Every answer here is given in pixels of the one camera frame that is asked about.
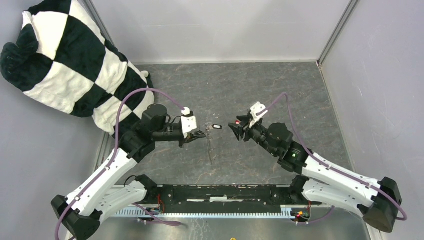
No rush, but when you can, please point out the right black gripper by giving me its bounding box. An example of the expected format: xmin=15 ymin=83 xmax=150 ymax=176
xmin=228 ymin=114 xmax=279 ymax=157

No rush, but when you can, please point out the silver metal keyring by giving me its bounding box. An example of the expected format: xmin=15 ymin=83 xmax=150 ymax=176
xmin=205 ymin=122 xmax=214 ymax=135

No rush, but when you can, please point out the key with black tag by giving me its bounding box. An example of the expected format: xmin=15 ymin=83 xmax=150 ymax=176
xmin=212 ymin=124 xmax=223 ymax=130

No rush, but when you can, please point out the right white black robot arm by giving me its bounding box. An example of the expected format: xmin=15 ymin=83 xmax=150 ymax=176
xmin=228 ymin=115 xmax=402 ymax=233

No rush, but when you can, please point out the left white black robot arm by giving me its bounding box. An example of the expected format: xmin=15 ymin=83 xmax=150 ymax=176
xmin=51 ymin=104 xmax=206 ymax=240

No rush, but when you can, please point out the silver toothed metal strip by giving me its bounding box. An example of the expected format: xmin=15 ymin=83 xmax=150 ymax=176
xmin=112 ymin=205 xmax=305 ymax=220

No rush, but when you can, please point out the black white checkered blanket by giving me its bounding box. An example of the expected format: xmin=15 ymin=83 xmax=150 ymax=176
xmin=0 ymin=0 xmax=155 ymax=135

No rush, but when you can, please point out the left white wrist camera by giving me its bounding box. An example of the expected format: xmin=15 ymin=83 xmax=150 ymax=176
xmin=180 ymin=107 xmax=198 ymax=137

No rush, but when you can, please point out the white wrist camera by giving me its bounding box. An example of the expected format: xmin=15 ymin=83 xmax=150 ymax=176
xmin=180 ymin=107 xmax=198 ymax=137
xmin=249 ymin=101 xmax=268 ymax=128

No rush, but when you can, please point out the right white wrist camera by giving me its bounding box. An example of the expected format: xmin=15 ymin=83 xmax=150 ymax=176
xmin=249 ymin=101 xmax=268 ymax=128

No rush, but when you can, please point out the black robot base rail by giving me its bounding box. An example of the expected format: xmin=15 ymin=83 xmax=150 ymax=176
xmin=124 ymin=174 xmax=321 ymax=215

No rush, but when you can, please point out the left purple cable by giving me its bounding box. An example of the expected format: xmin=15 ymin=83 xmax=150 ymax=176
xmin=53 ymin=87 xmax=186 ymax=240

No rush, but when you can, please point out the purple cable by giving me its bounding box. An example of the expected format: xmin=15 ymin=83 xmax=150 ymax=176
xmin=53 ymin=87 xmax=186 ymax=240
xmin=261 ymin=92 xmax=408 ymax=222

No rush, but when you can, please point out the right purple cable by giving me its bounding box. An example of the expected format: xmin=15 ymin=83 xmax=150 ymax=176
xmin=261 ymin=92 xmax=408 ymax=222

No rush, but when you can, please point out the right aluminium corner post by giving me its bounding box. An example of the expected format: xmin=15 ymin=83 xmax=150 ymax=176
xmin=316 ymin=0 xmax=360 ymax=68

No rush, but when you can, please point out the aluminium corner post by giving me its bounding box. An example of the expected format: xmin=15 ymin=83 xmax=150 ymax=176
xmin=81 ymin=0 xmax=115 ymax=45
xmin=316 ymin=0 xmax=360 ymax=68

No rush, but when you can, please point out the left aluminium corner post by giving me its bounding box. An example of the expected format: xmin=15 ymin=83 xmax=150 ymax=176
xmin=81 ymin=0 xmax=115 ymax=45

